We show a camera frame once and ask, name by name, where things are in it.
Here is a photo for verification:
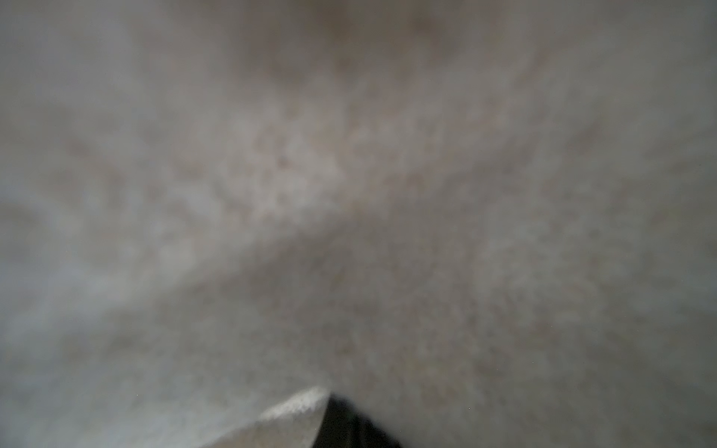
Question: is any beige fluffy scarf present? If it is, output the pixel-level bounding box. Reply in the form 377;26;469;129
1;1;716;447

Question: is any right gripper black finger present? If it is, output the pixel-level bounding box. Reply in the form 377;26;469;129
312;395;403;448

